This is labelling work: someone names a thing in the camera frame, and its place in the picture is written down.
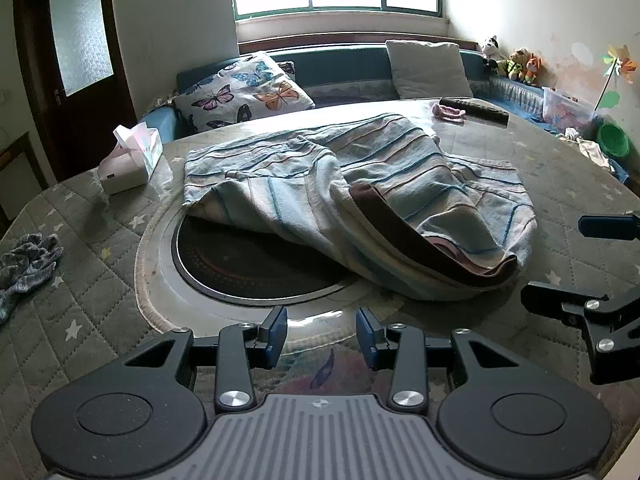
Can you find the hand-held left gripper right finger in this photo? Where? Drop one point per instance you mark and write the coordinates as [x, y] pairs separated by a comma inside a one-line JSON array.
[[365, 336]]

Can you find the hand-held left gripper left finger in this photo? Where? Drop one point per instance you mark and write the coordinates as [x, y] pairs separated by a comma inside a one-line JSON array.
[[277, 334]]

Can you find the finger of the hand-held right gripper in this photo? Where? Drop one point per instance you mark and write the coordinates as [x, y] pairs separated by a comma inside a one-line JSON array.
[[607, 226], [550, 297]]

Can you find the striped blue towel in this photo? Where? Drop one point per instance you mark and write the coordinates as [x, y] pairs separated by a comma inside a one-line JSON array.
[[390, 170]]

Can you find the black round table insert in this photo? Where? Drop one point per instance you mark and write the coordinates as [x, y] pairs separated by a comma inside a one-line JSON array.
[[240, 270]]

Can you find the white crumpled cloth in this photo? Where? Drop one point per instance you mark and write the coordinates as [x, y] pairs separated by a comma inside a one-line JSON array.
[[592, 150]]

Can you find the green plastic basin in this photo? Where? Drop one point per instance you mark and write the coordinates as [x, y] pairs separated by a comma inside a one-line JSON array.
[[614, 140]]

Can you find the clear plastic storage box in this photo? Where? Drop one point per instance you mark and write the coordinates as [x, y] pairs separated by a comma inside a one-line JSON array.
[[565, 107]]

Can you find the colourful pinwheel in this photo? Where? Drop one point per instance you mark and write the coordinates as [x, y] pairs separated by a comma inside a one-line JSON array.
[[620, 62]]

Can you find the black remote control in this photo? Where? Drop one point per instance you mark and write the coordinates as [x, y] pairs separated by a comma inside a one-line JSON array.
[[480, 110]]

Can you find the orange plush toy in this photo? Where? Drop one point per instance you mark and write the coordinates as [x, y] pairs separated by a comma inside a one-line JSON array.
[[534, 67]]

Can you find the black white plush toy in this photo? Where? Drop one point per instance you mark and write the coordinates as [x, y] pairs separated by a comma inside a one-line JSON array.
[[492, 50]]

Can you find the white tissue box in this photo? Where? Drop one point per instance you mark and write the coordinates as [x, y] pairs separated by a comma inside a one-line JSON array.
[[127, 170]]

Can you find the plain grey pillow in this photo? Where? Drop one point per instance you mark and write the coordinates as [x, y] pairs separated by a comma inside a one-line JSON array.
[[430, 70]]

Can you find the butterfly print pillow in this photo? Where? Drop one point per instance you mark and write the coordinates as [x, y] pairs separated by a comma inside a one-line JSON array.
[[235, 90]]

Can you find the blue grey crumpled cloth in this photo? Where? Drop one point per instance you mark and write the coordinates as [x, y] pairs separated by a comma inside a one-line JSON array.
[[30, 260]]

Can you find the blue sofa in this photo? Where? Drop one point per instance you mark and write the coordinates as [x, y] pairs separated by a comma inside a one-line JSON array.
[[340, 62]]

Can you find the dark wooden door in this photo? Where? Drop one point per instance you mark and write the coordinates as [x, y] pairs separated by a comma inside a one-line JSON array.
[[95, 110]]

